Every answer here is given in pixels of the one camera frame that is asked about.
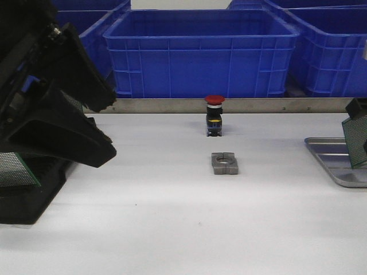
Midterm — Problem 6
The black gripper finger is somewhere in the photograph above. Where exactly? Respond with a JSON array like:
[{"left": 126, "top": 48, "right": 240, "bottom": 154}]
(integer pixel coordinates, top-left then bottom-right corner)
[
  {"left": 48, "top": 23, "right": 116, "bottom": 112},
  {"left": 345, "top": 98, "right": 367, "bottom": 120},
  {"left": 7, "top": 81, "right": 116, "bottom": 167}
]

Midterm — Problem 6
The black slotted board rack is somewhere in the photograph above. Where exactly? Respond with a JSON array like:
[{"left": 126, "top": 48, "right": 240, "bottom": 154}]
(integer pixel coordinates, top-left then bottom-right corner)
[{"left": 1, "top": 152, "right": 73, "bottom": 225}]

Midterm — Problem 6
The far right blue bin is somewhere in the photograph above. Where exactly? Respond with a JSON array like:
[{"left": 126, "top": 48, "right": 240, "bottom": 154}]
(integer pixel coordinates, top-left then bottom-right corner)
[{"left": 227, "top": 0, "right": 366, "bottom": 10}]

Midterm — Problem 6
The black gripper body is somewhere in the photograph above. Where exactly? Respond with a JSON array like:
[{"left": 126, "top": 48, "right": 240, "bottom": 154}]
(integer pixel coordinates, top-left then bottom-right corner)
[{"left": 1, "top": 1, "right": 63, "bottom": 152}]

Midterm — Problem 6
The centre blue plastic bin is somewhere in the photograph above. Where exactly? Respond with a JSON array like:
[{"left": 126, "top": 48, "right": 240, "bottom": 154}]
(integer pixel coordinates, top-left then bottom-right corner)
[{"left": 104, "top": 10, "right": 298, "bottom": 99}]

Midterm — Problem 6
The blue plastic bin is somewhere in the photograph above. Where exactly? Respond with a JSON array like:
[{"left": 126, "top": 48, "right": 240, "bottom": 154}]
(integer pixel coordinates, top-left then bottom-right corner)
[
  {"left": 104, "top": 10, "right": 298, "bottom": 99},
  {"left": 54, "top": 10, "right": 117, "bottom": 95},
  {"left": 284, "top": 7, "right": 366, "bottom": 97}
]

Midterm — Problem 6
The grey metal clamp block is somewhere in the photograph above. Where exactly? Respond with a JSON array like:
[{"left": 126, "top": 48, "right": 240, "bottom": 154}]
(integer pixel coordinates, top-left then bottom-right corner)
[{"left": 211, "top": 152, "right": 239, "bottom": 175}]

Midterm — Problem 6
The red emergency stop button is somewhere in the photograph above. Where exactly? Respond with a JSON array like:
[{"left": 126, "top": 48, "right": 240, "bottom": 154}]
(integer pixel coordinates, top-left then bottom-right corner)
[{"left": 205, "top": 95, "right": 225, "bottom": 137}]

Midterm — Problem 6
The left blue plastic bin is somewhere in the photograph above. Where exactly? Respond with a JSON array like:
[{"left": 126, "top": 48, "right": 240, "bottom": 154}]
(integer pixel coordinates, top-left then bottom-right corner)
[{"left": 54, "top": 10, "right": 117, "bottom": 95}]

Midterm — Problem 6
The silver metal tray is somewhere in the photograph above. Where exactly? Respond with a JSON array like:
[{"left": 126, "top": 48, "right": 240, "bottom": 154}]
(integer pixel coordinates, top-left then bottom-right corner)
[{"left": 304, "top": 137, "right": 366, "bottom": 188}]

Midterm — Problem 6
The right blue plastic bin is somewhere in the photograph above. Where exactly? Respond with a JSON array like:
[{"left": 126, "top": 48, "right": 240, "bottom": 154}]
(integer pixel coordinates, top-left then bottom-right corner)
[{"left": 284, "top": 7, "right": 366, "bottom": 97}]

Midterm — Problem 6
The far left blue bin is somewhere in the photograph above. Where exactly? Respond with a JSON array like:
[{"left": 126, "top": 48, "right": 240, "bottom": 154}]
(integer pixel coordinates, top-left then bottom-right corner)
[{"left": 52, "top": 0, "right": 131, "bottom": 11}]

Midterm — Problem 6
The rearmost green circuit board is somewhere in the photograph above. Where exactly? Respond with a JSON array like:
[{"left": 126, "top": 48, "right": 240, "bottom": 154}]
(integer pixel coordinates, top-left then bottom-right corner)
[{"left": 62, "top": 92, "right": 84, "bottom": 115}]

